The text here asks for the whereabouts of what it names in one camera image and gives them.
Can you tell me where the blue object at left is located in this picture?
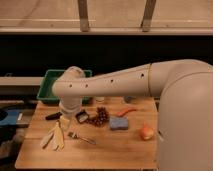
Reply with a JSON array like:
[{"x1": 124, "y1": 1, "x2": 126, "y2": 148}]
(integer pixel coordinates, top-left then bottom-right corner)
[{"x1": 0, "y1": 109, "x2": 22, "y2": 126}]

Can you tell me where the green plastic tray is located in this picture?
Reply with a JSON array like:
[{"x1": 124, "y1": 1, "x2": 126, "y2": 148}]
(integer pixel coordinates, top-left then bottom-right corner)
[{"x1": 36, "y1": 69, "x2": 93, "y2": 104}]

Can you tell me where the banana peel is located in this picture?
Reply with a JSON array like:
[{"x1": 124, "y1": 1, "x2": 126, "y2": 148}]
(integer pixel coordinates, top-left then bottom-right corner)
[{"x1": 40, "y1": 121, "x2": 64, "y2": 151}]

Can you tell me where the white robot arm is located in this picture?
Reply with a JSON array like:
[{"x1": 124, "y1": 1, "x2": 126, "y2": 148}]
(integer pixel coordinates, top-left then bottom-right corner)
[{"x1": 52, "y1": 59, "x2": 213, "y2": 171}]

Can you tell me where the dark grey mug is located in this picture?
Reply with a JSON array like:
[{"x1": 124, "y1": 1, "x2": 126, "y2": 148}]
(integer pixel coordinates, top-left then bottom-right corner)
[{"x1": 123, "y1": 96, "x2": 133, "y2": 103}]

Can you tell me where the orange fruit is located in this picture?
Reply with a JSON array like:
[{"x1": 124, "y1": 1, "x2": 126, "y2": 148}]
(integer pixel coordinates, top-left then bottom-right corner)
[{"x1": 139, "y1": 124, "x2": 154, "y2": 140}]

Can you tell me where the bunch of red grapes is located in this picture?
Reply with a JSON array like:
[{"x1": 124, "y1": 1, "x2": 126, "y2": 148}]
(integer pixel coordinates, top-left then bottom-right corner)
[{"x1": 86, "y1": 107, "x2": 109, "y2": 127}]

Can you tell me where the silver metal fork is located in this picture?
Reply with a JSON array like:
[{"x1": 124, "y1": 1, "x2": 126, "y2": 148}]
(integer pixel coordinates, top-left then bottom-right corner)
[{"x1": 68, "y1": 132, "x2": 96, "y2": 145}]

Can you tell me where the orange carrot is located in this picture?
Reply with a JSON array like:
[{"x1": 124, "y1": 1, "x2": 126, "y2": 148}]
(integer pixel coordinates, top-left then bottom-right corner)
[{"x1": 116, "y1": 108, "x2": 137, "y2": 117}]

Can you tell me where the blue sponge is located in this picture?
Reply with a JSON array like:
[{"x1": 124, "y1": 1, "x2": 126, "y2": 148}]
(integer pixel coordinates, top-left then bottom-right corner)
[{"x1": 109, "y1": 117, "x2": 128, "y2": 130}]

